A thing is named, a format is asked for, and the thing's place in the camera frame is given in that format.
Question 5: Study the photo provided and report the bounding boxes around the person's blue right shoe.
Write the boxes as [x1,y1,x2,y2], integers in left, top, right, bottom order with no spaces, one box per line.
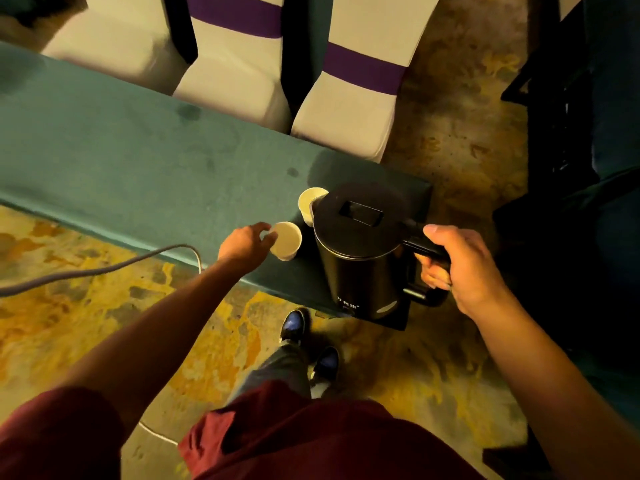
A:
[310,346,341,399]

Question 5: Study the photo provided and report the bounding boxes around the white paper cup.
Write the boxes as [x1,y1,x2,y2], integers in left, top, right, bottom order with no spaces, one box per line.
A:
[298,187,330,228]
[268,222,303,262]

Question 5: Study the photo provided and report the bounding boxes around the person's blue left shoe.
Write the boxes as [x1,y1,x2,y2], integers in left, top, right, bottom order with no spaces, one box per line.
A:
[279,309,308,345]

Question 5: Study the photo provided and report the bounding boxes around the person's blue shoe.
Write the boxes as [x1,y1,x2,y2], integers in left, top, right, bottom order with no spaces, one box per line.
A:
[310,346,341,399]
[279,309,308,345]

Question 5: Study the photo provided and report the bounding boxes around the white covered chair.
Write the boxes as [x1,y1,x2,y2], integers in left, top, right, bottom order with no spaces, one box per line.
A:
[41,0,190,95]

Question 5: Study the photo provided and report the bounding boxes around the white chair with purple band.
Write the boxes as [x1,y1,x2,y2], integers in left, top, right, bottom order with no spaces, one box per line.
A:
[291,0,443,164]
[172,0,293,134]

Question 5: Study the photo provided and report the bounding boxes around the dark green draped table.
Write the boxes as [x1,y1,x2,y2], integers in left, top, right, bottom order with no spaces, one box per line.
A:
[482,0,640,480]

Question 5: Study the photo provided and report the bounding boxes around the person's maroon shirt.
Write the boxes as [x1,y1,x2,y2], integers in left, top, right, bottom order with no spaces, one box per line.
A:
[0,380,486,480]

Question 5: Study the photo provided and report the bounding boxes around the green tablecloth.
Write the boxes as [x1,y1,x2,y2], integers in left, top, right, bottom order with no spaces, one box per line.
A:
[0,41,434,331]

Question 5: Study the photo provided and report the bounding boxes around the person's left hand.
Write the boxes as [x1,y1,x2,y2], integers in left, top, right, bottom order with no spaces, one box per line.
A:
[217,222,279,274]

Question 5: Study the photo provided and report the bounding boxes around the black electric kettle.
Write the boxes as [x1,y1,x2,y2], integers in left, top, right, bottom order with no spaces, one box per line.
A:
[309,182,452,323]

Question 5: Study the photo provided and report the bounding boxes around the person's right forearm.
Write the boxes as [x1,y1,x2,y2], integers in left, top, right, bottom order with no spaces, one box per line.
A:
[470,290,640,480]

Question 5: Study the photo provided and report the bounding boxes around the grey power cable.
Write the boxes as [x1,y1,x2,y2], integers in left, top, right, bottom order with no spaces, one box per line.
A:
[0,243,203,299]

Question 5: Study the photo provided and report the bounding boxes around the person's grey trousers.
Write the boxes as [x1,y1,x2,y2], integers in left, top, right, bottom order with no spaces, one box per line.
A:
[226,341,313,406]

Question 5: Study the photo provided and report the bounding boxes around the person's right hand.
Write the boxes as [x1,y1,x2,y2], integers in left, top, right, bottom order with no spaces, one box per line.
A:
[414,224,512,320]

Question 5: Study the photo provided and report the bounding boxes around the person's left forearm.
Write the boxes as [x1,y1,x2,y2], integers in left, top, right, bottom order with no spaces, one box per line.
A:
[54,259,248,435]

